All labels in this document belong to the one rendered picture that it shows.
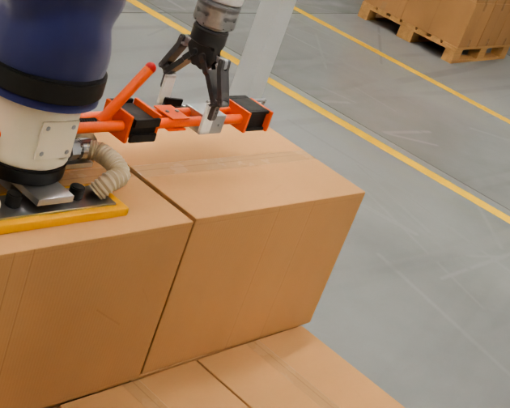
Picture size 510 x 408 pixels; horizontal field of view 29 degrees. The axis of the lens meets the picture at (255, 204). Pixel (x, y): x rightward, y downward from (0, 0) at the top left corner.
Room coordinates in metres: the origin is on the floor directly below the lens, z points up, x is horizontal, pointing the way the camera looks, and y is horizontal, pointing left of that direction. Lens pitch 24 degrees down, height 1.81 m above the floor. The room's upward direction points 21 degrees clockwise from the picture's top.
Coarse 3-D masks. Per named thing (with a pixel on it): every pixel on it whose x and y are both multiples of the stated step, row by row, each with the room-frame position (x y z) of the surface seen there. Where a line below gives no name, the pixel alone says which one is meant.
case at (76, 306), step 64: (0, 192) 1.61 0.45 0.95; (128, 192) 1.80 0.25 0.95; (0, 256) 1.41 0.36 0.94; (64, 256) 1.53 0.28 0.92; (128, 256) 1.66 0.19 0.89; (0, 320) 1.44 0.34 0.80; (64, 320) 1.56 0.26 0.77; (128, 320) 1.71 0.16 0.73; (0, 384) 1.47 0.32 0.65; (64, 384) 1.61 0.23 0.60
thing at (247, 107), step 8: (232, 104) 2.11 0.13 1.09; (240, 104) 2.12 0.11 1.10; (248, 104) 2.13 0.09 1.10; (256, 104) 2.15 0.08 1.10; (232, 112) 2.11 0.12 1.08; (240, 112) 2.10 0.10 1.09; (248, 112) 2.09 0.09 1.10; (256, 112) 2.11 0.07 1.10; (264, 112) 2.13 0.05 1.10; (272, 112) 2.15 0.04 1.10; (248, 120) 2.08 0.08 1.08; (256, 120) 2.13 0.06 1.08; (264, 120) 2.15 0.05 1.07; (240, 128) 2.09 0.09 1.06; (248, 128) 2.11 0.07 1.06; (256, 128) 2.13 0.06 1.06; (264, 128) 2.15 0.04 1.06
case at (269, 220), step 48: (144, 144) 2.08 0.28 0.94; (192, 144) 2.18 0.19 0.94; (240, 144) 2.30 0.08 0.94; (288, 144) 2.42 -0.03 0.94; (192, 192) 1.92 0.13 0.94; (240, 192) 2.02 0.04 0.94; (288, 192) 2.12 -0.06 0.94; (336, 192) 2.22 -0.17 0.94; (192, 240) 1.82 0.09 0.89; (240, 240) 1.95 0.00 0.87; (288, 240) 2.09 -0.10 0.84; (336, 240) 2.26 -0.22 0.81; (192, 288) 1.86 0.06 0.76; (240, 288) 2.00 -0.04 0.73; (288, 288) 2.16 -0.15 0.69; (192, 336) 1.91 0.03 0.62; (240, 336) 2.06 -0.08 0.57
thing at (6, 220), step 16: (16, 192) 1.54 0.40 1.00; (80, 192) 1.64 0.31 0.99; (0, 208) 1.51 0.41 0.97; (16, 208) 1.53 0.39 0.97; (32, 208) 1.55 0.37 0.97; (48, 208) 1.58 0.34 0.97; (64, 208) 1.60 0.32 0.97; (80, 208) 1.62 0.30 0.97; (96, 208) 1.65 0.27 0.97; (112, 208) 1.68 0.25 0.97; (128, 208) 1.70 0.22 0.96; (0, 224) 1.47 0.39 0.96; (16, 224) 1.49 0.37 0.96; (32, 224) 1.52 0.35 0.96; (48, 224) 1.55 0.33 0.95; (64, 224) 1.58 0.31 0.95
